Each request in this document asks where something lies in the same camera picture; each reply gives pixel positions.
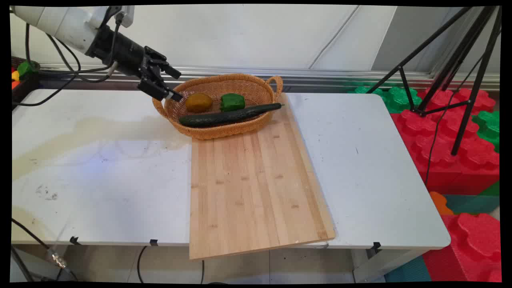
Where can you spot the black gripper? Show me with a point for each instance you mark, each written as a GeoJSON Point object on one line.
{"type": "Point", "coordinates": [120, 54]}

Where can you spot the long dark green cucumber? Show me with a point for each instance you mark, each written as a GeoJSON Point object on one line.
{"type": "Point", "coordinates": [224, 117]}

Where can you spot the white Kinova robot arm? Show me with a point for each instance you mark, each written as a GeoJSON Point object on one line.
{"type": "Point", "coordinates": [60, 22]}

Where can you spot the yellow-brown round fruit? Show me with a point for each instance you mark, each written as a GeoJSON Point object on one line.
{"type": "Point", "coordinates": [198, 102]}

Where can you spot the green bell pepper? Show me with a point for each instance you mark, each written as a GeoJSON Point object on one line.
{"type": "Point", "coordinates": [232, 102]}

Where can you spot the green toy vegetable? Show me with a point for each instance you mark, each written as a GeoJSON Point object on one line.
{"type": "Point", "coordinates": [27, 68]}

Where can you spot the dark toy bin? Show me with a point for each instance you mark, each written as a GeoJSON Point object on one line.
{"type": "Point", "coordinates": [24, 88]}

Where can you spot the yellow toy piece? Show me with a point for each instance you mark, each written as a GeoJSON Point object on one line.
{"type": "Point", "coordinates": [15, 75]}

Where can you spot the orange toy piece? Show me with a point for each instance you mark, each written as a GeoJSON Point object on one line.
{"type": "Point", "coordinates": [14, 84]}

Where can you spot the bamboo cutting board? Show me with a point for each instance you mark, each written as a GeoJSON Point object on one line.
{"type": "Point", "coordinates": [256, 192]}

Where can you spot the green foam block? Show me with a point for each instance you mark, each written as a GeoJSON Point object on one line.
{"type": "Point", "coordinates": [396, 98]}
{"type": "Point", "coordinates": [488, 128]}

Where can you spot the white table leg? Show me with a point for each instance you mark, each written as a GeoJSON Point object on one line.
{"type": "Point", "coordinates": [380, 266]}

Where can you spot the large red foam block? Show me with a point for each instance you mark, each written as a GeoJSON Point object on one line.
{"type": "Point", "coordinates": [444, 156]}

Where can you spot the black tripod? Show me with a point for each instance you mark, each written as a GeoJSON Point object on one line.
{"type": "Point", "coordinates": [466, 56]}

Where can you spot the orange foam piece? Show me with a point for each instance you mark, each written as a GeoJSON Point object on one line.
{"type": "Point", "coordinates": [440, 203]}

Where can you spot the teal foam mat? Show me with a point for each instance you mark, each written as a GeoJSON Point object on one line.
{"type": "Point", "coordinates": [472, 204]}

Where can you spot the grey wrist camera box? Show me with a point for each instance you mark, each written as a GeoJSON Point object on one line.
{"type": "Point", "coordinates": [126, 16]}

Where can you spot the aluminium wall rail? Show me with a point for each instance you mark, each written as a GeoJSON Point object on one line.
{"type": "Point", "coordinates": [320, 78]}

